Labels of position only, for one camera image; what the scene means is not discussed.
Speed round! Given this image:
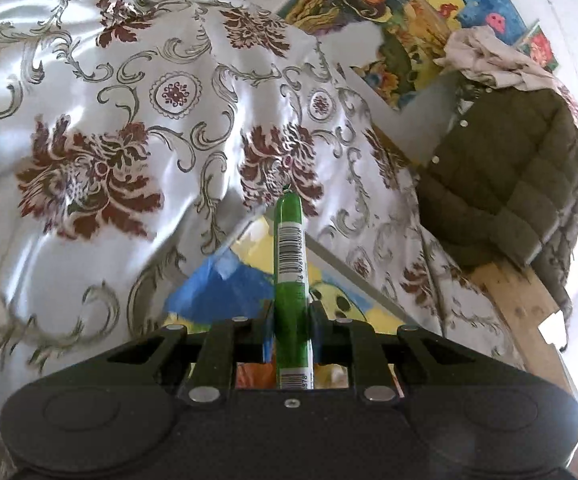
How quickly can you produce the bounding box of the olive puffer jacket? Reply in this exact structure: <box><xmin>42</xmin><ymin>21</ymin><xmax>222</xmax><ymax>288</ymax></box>
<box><xmin>416</xmin><ymin>84</ymin><xmax>578</xmax><ymax>318</ymax></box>

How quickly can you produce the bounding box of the small red wall poster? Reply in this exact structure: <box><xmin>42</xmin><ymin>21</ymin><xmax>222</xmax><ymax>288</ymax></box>
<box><xmin>518</xmin><ymin>24</ymin><xmax>560</xmax><ymax>73</ymax></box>

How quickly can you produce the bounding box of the grey tray with cartoon print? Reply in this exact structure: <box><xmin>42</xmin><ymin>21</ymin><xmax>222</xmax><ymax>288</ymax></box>
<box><xmin>163</xmin><ymin>212</ymin><xmax>411</xmax><ymax>392</ymax></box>

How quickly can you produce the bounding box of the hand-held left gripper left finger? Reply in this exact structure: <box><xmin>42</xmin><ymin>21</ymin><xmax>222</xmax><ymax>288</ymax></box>
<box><xmin>105</xmin><ymin>299</ymin><xmax>277</xmax><ymax>407</ymax></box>

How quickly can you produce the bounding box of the beige crumpled cloth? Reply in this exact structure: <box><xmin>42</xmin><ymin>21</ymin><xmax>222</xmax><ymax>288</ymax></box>
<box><xmin>433</xmin><ymin>25</ymin><xmax>578</xmax><ymax>111</ymax></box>

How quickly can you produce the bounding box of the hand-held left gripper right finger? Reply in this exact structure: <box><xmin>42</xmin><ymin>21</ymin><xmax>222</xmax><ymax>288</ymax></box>
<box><xmin>308</xmin><ymin>299</ymin><xmax>476</xmax><ymax>407</ymax></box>

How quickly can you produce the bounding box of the floral satin bedspread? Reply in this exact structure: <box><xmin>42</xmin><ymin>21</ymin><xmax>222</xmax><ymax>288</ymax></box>
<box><xmin>0</xmin><ymin>0</ymin><xmax>524</xmax><ymax>480</ymax></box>

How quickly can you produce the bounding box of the orange red snack packet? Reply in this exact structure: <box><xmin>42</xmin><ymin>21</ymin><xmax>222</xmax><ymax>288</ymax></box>
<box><xmin>236</xmin><ymin>362</ymin><xmax>276</xmax><ymax>391</ymax></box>

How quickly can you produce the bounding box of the bright blue snack packet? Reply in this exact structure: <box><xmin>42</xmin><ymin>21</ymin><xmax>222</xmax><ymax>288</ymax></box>
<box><xmin>165</xmin><ymin>249</ymin><xmax>276</xmax><ymax>323</ymax></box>

